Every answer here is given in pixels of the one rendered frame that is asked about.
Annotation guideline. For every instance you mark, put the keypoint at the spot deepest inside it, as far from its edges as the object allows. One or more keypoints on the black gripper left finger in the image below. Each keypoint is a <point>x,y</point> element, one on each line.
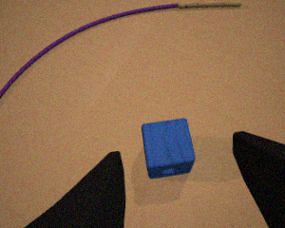
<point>96,201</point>

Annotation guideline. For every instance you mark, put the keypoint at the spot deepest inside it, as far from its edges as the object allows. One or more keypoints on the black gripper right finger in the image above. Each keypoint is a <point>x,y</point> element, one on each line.
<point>262,167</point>

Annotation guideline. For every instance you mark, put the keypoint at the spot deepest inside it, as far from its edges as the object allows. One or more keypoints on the blue square block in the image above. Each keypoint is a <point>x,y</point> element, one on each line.
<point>168,148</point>

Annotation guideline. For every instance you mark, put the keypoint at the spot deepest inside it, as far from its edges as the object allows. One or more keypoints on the wooden stick with purple string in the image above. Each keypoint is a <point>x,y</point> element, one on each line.
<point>181,5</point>

